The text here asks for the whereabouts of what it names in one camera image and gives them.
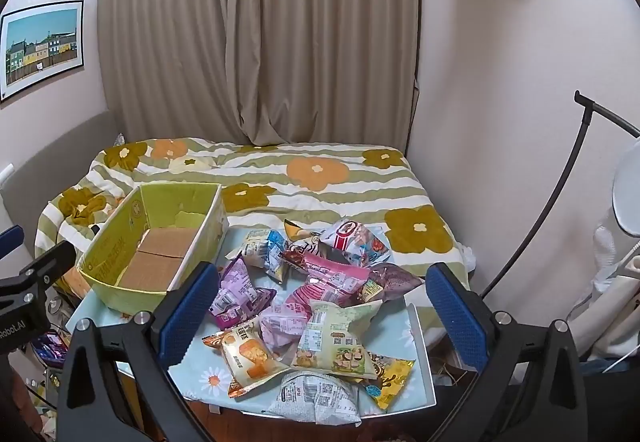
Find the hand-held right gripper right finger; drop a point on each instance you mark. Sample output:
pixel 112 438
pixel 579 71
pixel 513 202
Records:
pixel 455 317

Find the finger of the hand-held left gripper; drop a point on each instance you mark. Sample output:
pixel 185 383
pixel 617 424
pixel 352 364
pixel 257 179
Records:
pixel 50 259
pixel 10 242

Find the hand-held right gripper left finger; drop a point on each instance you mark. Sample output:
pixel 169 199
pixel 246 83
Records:
pixel 187 317

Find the orange white bread packet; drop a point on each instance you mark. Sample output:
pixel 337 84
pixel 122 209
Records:
pixel 245 354

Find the dark purple snack packet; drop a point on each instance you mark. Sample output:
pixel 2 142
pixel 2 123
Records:
pixel 395 279

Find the green cardboard box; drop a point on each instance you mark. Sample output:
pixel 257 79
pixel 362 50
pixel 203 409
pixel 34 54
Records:
pixel 120 242

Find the yellow foil snack packet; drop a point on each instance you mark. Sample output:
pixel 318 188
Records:
pixel 392 377

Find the translucent pale pink packet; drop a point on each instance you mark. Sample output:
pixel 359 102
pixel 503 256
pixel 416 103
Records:
pixel 272 339

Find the blue white snack packet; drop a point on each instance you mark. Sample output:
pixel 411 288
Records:
pixel 262 249

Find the pink white snack packet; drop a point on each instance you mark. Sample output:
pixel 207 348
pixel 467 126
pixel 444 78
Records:
pixel 295 317

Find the brown snack packet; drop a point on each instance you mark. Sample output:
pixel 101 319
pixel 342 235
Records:
pixel 300 259

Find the red white blue packet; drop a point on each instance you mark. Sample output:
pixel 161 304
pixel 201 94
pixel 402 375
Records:
pixel 355 239

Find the pale green snack packet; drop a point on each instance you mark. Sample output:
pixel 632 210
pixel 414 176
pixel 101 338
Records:
pixel 330 337

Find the orange snack packet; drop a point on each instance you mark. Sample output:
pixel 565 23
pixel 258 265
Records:
pixel 297 231

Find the grey white snack packet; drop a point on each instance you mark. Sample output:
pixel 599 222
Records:
pixel 315 397

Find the daisy print tablecloth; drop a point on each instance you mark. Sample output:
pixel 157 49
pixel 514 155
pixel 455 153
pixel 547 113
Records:
pixel 200 387

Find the grey bed headboard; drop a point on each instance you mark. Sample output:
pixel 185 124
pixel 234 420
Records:
pixel 50 161

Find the white cloth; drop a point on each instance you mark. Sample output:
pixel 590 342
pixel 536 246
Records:
pixel 615 307

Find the floral striped blanket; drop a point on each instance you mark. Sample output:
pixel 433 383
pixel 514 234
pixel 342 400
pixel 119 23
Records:
pixel 320 202

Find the black curved pole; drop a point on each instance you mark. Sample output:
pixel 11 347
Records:
pixel 575 161

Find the white round lamp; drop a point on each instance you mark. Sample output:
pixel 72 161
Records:
pixel 627 187

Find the beige curtain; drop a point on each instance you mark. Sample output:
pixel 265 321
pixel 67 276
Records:
pixel 250 31

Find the wall poster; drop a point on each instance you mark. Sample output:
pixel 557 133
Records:
pixel 42 46

